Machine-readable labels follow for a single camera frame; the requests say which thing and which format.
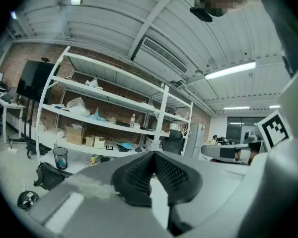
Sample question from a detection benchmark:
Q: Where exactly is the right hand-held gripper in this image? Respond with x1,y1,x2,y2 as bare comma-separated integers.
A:
201,110,294,165

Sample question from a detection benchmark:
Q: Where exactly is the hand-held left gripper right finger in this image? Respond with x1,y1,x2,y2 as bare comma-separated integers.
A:
153,150,204,206

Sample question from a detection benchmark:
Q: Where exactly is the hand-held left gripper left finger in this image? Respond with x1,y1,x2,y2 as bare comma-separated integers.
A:
111,151,155,207

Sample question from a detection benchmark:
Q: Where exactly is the white refrigerator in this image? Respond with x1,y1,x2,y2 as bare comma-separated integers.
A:
183,123,206,160

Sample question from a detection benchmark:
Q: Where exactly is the teal fabric item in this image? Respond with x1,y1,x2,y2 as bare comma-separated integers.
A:
116,141,134,150

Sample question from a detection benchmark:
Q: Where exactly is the black high-back office chair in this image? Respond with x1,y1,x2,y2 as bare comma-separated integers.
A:
161,128,184,156

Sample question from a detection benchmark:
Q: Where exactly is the white plastic container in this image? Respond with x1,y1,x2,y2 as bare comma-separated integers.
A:
94,136,106,149

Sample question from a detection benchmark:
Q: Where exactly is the small cardboard box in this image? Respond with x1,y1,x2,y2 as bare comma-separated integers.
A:
84,135,96,148

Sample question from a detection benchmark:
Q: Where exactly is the large cardboard box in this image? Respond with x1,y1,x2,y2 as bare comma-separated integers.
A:
65,124,87,146

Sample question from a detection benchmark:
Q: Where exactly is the blue plastic bag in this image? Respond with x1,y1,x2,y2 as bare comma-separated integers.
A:
87,107,106,122

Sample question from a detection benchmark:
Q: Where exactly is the black mesh waste bin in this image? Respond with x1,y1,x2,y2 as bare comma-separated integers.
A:
52,147,69,171

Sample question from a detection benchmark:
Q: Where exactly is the black backpack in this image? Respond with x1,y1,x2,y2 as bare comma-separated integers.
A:
33,162,73,191

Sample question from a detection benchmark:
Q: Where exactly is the clear plastic bag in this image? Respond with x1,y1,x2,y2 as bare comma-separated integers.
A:
66,97,90,117

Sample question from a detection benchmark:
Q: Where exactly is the white metal shelf rack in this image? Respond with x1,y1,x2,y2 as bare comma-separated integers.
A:
36,46,194,167

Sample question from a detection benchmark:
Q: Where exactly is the black helmet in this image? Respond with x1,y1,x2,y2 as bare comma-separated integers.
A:
16,190,40,211

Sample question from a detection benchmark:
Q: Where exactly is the ceiling air vent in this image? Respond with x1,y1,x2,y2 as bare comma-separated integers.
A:
130,36,189,75

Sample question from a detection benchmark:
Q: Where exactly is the black flat monitor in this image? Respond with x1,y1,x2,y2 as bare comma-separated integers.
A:
16,59,62,103

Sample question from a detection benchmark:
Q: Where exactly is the white desk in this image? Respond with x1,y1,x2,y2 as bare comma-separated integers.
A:
0,94,26,144

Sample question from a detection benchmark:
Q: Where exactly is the grey laptop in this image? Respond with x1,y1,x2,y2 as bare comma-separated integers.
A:
0,86,17,103

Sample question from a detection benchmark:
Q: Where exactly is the person's torso in black shirt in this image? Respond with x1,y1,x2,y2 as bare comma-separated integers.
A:
253,0,298,79

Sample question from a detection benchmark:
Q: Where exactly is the black head-worn camera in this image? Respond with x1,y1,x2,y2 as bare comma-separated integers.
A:
189,5,213,23

